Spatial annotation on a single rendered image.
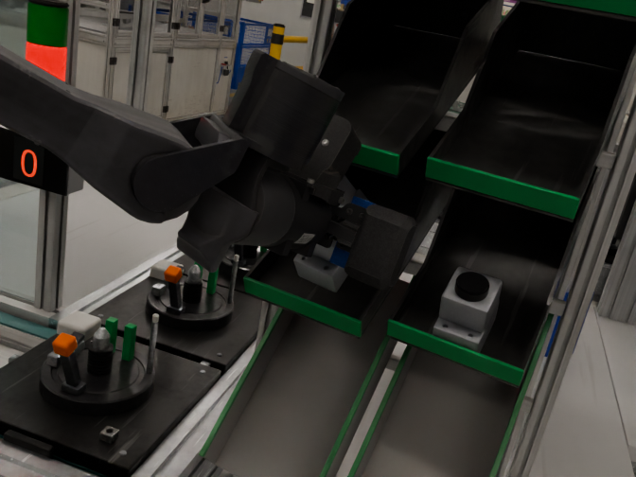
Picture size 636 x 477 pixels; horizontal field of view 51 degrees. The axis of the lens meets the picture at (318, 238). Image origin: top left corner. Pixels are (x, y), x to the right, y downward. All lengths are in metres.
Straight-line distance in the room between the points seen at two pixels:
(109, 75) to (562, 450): 5.22
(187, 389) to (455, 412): 0.36
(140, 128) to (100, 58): 5.62
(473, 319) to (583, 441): 0.69
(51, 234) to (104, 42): 4.96
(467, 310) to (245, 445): 0.30
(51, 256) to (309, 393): 0.48
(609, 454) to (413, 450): 0.58
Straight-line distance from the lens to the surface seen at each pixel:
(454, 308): 0.62
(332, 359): 0.78
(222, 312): 1.09
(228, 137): 0.44
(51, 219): 1.06
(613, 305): 1.86
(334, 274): 0.61
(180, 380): 0.94
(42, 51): 0.97
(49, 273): 1.09
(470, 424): 0.76
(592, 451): 1.27
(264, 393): 0.78
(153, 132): 0.42
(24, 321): 1.12
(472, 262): 0.74
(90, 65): 6.10
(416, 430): 0.76
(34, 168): 1.00
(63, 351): 0.82
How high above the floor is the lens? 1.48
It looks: 19 degrees down
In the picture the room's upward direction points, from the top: 11 degrees clockwise
